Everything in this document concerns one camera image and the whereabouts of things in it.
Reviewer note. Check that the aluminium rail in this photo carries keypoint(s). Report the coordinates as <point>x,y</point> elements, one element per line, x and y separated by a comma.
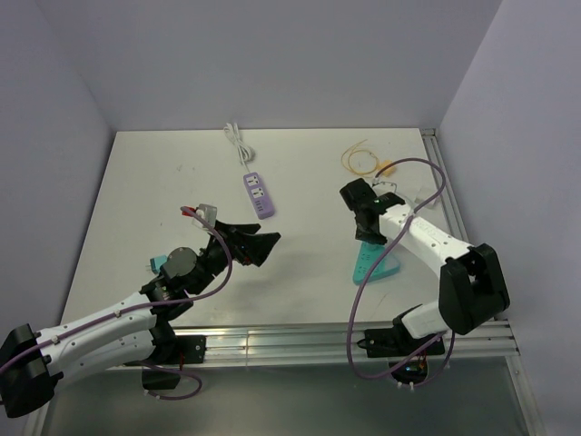
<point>323,343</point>
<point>448,198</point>

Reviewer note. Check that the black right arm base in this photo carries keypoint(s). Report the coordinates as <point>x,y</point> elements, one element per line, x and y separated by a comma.
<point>393,343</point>

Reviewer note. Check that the small teal charger plug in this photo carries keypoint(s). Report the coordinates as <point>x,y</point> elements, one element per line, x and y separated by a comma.
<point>155,263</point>

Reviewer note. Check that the purple power strip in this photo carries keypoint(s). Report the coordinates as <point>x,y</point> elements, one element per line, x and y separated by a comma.
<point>258,194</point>

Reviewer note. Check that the aluminium right rail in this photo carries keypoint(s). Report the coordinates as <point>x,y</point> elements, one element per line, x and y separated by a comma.
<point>448,198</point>

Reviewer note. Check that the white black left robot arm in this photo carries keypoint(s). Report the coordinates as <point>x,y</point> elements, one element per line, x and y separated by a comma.
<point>136,330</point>

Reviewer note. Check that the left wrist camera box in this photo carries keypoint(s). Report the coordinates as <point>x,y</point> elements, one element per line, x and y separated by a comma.
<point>202,216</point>

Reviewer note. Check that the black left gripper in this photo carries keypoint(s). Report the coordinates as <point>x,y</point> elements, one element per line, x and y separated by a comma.
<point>250,248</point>

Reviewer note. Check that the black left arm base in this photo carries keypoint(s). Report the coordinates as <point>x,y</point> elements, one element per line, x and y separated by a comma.
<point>166,375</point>

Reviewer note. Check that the small white block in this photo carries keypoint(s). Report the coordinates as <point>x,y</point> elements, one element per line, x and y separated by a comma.
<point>427,195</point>

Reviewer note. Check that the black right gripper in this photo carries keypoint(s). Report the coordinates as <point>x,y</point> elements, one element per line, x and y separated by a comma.
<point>370,238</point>

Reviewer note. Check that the aluminium front rail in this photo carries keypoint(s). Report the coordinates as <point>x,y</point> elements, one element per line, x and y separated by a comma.
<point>323,343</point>

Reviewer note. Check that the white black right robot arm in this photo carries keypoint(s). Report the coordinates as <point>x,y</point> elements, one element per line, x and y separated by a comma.
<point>471,284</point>

